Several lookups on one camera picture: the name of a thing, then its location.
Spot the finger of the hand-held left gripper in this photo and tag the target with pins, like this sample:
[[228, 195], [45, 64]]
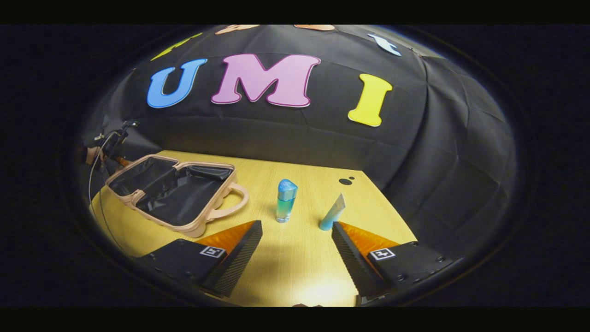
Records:
[[122, 162]]

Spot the light blue skin care tube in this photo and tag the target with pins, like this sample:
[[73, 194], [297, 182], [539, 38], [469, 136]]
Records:
[[333, 214]]

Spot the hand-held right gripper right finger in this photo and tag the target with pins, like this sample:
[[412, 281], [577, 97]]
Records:
[[352, 263]]

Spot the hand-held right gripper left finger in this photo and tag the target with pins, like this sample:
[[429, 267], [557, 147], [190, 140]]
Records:
[[237, 263]]

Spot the blue skin care bottle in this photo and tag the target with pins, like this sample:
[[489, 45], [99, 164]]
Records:
[[286, 203]]

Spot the black backdrop cloth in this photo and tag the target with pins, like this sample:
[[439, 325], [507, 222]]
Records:
[[322, 133]]

